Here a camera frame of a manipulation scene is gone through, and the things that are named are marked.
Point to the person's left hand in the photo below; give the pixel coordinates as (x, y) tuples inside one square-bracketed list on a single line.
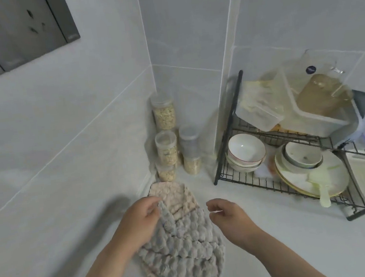
[(139, 223)]

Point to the person's right hand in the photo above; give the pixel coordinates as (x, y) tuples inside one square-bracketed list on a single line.
[(238, 225)]

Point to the pile of fluffy cloths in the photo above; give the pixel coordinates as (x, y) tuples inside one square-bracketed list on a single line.
[(172, 197)]

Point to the grey checked towel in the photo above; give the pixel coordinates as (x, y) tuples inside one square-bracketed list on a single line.
[(183, 258)]

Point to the person's right forearm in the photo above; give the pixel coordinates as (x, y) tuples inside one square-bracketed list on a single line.
[(288, 259)]

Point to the short clear plastic jar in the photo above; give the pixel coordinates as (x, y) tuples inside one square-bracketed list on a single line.
[(167, 174)]

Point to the white orange printed mat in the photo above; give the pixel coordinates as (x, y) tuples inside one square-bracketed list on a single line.
[(266, 170)]

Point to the small bowls on plates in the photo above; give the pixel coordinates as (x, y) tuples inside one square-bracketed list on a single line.
[(282, 178)]

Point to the small clear jar of oats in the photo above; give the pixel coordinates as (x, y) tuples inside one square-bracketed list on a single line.
[(193, 166)]

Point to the small white bowl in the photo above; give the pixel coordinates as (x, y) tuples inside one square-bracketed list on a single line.
[(287, 164), (302, 154)]

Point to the pale green rice paddle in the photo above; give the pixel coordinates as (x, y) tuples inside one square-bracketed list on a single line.
[(323, 193)]

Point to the clear jar grey contents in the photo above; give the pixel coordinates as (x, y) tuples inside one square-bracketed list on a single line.
[(189, 142)]

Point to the yellow dish cloth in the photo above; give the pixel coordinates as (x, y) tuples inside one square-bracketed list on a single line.
[(278, 128)]

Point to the clear plastic food container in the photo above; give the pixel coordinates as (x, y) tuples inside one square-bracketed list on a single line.
[(258, 111)]

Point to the large clear food container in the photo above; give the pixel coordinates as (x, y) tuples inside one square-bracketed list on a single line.
[(312, 125)]

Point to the tan lid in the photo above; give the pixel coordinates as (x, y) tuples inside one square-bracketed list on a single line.
[(322, 94)]

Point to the grey plastic lid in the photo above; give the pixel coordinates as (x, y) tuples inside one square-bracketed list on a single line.
[(362, 103)]

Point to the narrow black switch panel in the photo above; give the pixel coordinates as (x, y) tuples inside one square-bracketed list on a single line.
[(63, 15)]

